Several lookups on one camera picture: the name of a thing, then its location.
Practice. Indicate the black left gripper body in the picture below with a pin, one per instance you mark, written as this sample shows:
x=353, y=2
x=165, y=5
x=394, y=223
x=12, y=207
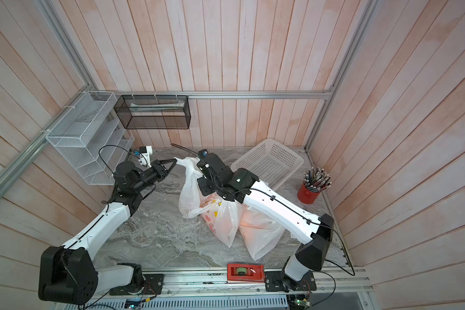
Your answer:
x=153, y=174

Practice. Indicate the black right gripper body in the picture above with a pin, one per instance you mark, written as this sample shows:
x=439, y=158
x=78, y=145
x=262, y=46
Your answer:
x=207, y=188

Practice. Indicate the white printed bag back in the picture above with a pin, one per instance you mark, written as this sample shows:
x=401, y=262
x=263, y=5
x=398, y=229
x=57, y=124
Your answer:
x=192, y=202

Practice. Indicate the white printed bag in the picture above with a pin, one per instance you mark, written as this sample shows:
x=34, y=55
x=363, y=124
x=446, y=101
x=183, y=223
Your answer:
x=192, y=202
x=222, y=217

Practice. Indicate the white plastic bag front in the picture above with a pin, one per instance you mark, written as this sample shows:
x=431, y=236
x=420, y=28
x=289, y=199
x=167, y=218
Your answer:
x=260, y=233

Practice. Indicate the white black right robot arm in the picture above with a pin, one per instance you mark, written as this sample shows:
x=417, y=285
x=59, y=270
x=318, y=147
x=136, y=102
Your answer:
x=313, y=232

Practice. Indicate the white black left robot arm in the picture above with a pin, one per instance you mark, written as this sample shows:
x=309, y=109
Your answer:
x=67, y=272

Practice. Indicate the white plastic perforated basket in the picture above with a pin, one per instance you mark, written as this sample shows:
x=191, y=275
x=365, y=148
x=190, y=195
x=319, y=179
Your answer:
x=271, y=161

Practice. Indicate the red tape dispenser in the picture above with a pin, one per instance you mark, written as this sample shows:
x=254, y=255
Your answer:
x=245, y=273

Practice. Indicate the red cup of pens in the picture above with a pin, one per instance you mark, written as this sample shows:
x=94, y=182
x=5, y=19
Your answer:
x=316, y=180

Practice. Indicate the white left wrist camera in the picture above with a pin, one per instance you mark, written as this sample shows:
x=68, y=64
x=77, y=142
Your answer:
x=144, y=155

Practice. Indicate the black wire mesh basket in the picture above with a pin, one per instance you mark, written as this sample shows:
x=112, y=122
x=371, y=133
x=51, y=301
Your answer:
x=153, y=112

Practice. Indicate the white wire mesh shelf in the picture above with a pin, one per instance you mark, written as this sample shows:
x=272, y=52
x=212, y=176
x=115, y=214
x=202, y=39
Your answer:
x=91, y=140

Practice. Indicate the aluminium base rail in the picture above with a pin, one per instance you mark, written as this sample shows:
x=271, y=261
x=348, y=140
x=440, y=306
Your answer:
x=210, y=288

